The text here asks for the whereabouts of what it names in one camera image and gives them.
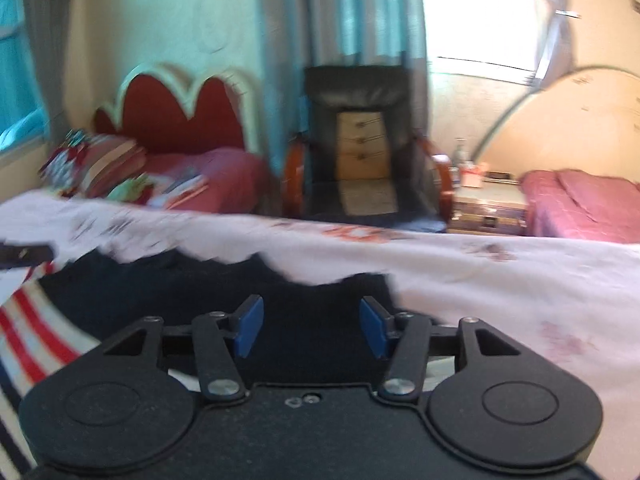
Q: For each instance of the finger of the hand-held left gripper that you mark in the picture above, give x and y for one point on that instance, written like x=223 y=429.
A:
x=25 y=255

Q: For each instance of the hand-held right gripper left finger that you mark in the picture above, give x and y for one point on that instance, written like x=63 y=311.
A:
x=250 y=325

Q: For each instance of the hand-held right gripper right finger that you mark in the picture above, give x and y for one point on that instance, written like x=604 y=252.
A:
x=372 y=325

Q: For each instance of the striped knit sweater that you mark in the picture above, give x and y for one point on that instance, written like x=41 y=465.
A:
x=150 y=285

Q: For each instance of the pile of folded clothes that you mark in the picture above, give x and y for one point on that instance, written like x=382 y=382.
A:
x=65 y=160

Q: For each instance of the striped maroon pillow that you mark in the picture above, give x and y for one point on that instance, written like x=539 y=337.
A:
x=112 y=160

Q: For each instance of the white floral bed blanket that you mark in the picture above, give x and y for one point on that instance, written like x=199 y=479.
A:
x=500 y=285

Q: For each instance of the colourful printed cloth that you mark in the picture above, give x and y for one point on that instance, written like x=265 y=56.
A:
x=160 y=187

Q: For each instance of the maroon bed cover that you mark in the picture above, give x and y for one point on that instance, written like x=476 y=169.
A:
x=225 y=175

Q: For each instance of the bedside nightstand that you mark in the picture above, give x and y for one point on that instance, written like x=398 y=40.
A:
x=485 y=210

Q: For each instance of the pink tissue box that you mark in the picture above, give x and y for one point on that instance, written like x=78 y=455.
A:
x=475 y=176

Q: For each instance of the small wooden drawer box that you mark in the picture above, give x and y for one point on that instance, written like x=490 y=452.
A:
x=362 y=140

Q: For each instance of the clear bottle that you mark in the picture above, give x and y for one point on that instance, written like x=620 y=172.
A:
x=460 y=160

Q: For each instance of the teal-lit side window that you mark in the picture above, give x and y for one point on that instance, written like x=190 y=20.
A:
x=17 y=60

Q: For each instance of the red scalloped headboard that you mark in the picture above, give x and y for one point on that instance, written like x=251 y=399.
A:
x=165 y=105

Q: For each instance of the grey curtain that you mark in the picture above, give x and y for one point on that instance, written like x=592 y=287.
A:
x=47 y=35

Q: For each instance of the black leather armchair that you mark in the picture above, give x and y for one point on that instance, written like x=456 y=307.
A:
x=355 y=90

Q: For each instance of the pink bedding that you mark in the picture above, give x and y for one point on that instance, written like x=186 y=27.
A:
x=590 y=205

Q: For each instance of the cream round headboard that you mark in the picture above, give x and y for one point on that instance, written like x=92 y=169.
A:
x=575 y=125

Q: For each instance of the teal curtain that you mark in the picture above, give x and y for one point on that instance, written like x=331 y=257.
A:
x=360 y=10

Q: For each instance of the bright window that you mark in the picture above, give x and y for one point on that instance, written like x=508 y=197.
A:
x=475 y=10

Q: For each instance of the pale tied curtain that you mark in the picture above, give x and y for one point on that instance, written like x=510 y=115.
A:
x=550 y=35

